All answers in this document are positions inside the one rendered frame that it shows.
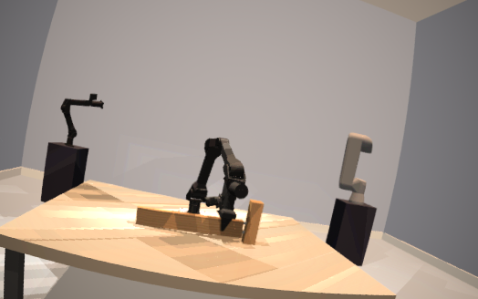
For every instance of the brown wooden post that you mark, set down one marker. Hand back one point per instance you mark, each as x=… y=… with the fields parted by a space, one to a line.
x=253 y=219

